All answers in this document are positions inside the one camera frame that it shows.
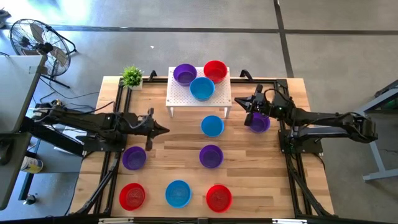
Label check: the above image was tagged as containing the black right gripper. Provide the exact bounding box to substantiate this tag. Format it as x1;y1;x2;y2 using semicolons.
234;83;276;117

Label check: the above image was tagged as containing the silver frame bracket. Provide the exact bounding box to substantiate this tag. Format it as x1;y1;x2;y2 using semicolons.
98;217;134;224
272;218;308;224

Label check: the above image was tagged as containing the grey metal stand frame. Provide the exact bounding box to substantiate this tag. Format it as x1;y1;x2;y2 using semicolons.
354;79;398;183

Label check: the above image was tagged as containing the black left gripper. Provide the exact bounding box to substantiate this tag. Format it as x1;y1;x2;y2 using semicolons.
133;107;170;139

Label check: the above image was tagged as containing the blue plastic mini bowl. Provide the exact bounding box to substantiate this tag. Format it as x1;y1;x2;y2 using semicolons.
189;77;216;102
165;179;193;208
200;114;225;138

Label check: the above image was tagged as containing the black chair base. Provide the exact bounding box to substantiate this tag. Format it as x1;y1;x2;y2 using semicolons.
0;6;13;29

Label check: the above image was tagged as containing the black floor fan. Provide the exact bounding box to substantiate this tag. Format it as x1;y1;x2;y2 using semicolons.
8;18;77;90

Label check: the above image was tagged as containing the purple plastic mini bowl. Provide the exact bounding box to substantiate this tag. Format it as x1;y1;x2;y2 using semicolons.
121;146;147;171
173;63;198;87
248;112;271;134
198;144;224;169

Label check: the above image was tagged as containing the red plastic mini bowl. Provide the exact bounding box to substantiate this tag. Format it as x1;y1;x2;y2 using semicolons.
205;184;233;213
203;60;228;84
119;182;146;212

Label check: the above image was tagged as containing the white perforated metal shelf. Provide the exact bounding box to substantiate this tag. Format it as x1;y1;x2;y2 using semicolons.
165;66;233;119

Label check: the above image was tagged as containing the grey side desk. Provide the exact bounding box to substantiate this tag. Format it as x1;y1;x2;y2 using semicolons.
0;55;47;211

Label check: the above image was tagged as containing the white labelled canister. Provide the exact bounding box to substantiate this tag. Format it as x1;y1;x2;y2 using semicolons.
20;156;44;174

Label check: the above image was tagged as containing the black aluminium extrusion frame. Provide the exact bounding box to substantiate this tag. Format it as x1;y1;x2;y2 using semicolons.
70;76;335;224

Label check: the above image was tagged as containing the green plant in white pot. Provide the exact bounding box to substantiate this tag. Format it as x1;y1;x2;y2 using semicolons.
119;64;144;91

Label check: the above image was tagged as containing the black floor cable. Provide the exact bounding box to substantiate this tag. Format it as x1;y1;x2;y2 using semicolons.
39;76;100;110

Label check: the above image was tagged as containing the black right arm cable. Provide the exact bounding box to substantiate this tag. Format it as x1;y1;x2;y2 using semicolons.
263;88;295;108

